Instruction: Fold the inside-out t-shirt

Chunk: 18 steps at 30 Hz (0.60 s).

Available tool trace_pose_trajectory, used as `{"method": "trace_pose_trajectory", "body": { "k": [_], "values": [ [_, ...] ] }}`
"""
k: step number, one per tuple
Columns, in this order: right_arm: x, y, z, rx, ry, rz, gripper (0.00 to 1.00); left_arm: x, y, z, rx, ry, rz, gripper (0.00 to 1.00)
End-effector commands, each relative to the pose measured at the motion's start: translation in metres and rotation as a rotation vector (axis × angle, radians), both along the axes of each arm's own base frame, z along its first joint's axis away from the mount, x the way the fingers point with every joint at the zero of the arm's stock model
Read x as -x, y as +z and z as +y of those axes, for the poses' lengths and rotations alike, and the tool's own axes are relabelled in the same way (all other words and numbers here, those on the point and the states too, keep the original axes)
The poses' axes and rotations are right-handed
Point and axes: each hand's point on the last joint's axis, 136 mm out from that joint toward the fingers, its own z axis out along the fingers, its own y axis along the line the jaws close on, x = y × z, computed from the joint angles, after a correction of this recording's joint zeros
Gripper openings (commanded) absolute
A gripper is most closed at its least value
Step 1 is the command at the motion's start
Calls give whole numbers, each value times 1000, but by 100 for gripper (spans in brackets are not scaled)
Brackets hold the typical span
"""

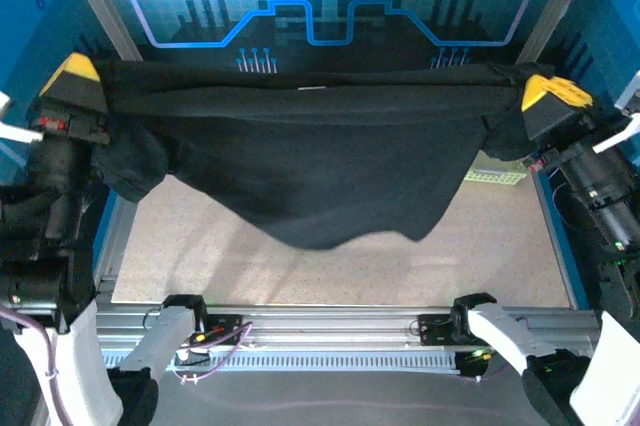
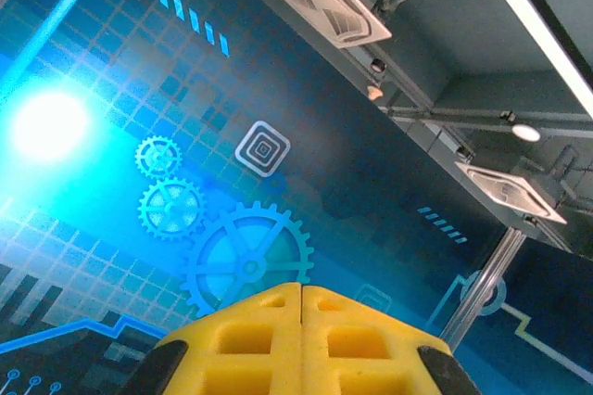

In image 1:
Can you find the black t-shirt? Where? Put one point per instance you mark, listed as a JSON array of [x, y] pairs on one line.
[[320, 161]]

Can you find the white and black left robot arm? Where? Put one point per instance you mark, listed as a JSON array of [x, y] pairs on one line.
[[80, 371]]

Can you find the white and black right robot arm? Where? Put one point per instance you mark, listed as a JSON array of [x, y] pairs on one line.
[[505, 331]]

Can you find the pale green plastic basket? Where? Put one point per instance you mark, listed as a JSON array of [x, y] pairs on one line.
[[492, 177]]

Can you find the black controller board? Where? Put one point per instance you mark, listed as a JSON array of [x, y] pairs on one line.
[[470, 366]]

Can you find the white connector plug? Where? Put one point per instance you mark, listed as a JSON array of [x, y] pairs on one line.
[[184, 353]]

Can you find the grey metal base tray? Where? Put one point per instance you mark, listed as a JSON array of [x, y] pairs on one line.
[[325, 396]]

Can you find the aluminium frame post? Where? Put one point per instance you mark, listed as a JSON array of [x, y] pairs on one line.
[[550, 21], [102, 11]]

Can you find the aluminium side rail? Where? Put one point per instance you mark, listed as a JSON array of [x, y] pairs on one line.
[[117, 246]]

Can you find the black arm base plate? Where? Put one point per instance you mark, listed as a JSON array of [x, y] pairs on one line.
[[430, 331], [230, 328]]

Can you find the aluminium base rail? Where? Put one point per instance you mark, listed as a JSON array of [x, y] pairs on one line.
[[325, 326]]

